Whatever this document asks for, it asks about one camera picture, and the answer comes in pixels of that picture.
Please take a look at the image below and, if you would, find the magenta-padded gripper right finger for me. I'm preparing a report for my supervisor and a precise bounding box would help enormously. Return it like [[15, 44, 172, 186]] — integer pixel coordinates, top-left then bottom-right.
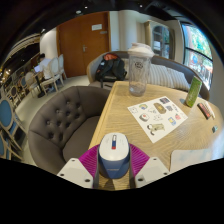
[[129, 143, 171, 189]]

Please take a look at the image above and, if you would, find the grey curved sofa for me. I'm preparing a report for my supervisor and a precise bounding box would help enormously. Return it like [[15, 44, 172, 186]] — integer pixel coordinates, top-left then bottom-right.
[[86, 50, 212, 101]]

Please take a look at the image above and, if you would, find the person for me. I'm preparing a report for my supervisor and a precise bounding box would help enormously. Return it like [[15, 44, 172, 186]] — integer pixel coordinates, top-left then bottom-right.
[[37, 53, 53, 76]]

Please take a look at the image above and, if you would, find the green drink can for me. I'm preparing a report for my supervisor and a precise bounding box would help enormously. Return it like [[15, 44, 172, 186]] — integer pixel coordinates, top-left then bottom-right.
[[184, 75, 203, 108]]

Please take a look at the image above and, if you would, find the white and blue computer mouse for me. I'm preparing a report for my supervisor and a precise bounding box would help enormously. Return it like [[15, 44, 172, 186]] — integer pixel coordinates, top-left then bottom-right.
[[97, 132, 131, 179]]

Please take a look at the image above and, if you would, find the blue round-back chair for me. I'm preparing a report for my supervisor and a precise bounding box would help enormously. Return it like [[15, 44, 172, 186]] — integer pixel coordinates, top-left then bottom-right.
[[0, 96, 27, 161]]

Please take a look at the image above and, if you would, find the black backpack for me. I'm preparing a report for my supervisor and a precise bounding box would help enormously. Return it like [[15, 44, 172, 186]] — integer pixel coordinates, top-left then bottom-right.
[[94, 52, 128, 83]]

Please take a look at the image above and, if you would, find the grey tufted armchair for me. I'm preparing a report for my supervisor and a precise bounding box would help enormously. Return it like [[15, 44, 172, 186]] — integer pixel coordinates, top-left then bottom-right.
[[27, 85, 111, 176]]

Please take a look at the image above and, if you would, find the white sticker sheet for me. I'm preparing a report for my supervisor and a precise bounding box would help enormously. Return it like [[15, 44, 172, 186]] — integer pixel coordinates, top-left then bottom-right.
[[127, 95, 189, 144]]

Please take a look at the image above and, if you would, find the black-framed window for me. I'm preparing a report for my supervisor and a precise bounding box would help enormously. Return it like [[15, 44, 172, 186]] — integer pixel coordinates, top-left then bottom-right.
[[180, 22, 214, 91]]

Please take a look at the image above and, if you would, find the glass-door cabinet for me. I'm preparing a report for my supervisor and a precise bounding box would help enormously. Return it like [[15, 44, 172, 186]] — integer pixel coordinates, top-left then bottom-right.
[[143, 20, 176, 61]]

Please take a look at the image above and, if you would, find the striped cushion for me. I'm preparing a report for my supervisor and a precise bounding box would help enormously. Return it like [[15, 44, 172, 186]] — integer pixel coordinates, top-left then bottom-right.
[[148, 63, 176, 87], [121, 58, 132, 80], [168, 68, 192, 93]]

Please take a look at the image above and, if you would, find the brown wooden door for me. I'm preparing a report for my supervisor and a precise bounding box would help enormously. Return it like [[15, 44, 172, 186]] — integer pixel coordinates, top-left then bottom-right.
[[55, 11, 112, 78]]

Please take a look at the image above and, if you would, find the clear shaker bottle white lid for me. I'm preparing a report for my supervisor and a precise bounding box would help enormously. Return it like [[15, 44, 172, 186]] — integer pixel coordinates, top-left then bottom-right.
[[127, 42, 156, 98]]

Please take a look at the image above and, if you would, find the group of white chairs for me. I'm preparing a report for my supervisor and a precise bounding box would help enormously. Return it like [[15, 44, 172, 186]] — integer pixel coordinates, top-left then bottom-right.
[[6, 54, 68, 101]]

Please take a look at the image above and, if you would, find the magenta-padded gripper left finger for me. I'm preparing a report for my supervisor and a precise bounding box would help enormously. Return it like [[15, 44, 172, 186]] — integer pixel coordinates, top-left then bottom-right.
[[56, 145, 101, 189]]

